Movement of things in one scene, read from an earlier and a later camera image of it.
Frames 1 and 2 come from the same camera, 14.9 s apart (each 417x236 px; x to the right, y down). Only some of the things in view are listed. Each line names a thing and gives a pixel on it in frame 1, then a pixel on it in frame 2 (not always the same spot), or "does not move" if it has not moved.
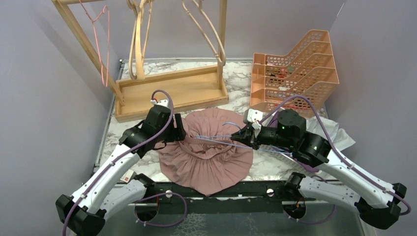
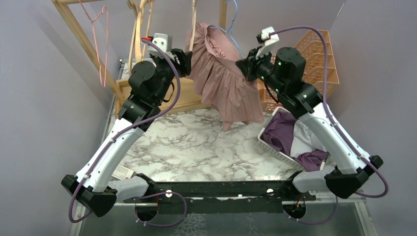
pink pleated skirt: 208,160 to 224,92
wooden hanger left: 141,11 does not move
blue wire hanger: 205,137 to 230,31
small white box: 128,175 does not move
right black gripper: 248,136 to 249,65
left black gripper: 178,133 to 181,71
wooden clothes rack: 133,98 does not move
